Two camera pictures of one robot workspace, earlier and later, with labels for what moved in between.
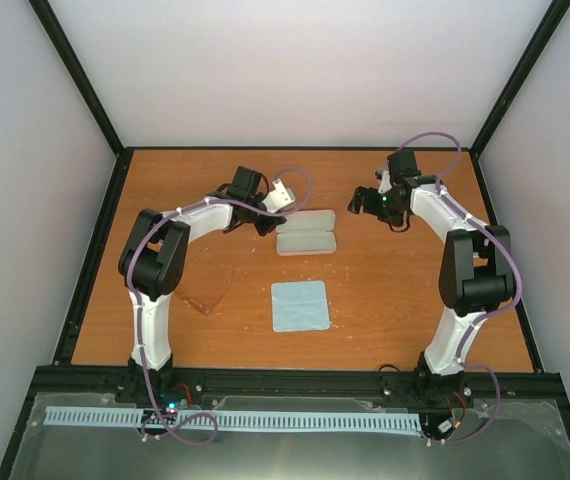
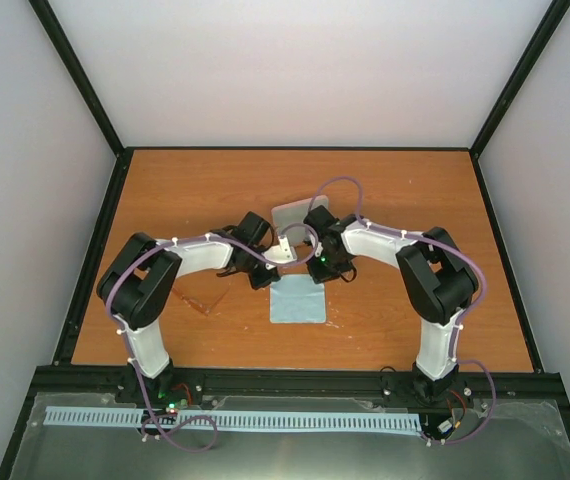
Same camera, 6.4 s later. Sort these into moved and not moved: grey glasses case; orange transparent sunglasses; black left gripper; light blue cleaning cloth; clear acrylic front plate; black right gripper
Moved: light blue cleaning cloth; black right gripper; black left gripper; grey glasses case
Not moved: clear acrylic front plate; orange transparent sunglasses
